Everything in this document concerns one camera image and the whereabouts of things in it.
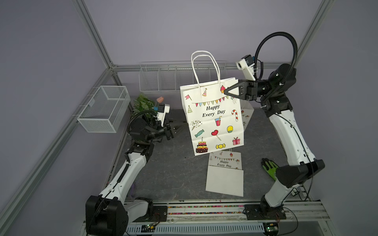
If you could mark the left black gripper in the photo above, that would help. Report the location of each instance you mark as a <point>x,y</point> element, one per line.
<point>170,128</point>

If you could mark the white wire wall shelf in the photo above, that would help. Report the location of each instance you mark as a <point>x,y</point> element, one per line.
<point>170,77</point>

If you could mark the green artificial plant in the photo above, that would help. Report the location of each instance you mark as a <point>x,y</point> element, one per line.
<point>142,104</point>

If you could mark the pink artificial tulip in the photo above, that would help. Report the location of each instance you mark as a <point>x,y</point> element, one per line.
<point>160,99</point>

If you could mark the purple small toy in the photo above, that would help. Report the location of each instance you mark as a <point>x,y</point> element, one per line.
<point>132,190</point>

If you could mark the white party paper bag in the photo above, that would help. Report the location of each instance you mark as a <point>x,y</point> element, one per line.
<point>225,174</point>

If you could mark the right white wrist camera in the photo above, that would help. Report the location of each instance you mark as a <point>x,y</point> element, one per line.
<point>246,65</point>

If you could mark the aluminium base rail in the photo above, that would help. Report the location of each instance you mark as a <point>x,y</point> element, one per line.
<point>233,217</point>

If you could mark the green black work glove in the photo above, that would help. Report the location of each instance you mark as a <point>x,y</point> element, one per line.
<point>270,167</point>

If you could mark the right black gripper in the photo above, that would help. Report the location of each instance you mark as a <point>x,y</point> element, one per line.
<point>248,90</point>

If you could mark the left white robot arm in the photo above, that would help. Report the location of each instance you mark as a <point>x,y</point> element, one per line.
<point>107,214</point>

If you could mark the white wire mesh basket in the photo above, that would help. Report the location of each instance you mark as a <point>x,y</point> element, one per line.
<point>105,109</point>

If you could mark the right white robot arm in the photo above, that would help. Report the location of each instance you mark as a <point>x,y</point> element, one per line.
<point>302,163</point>

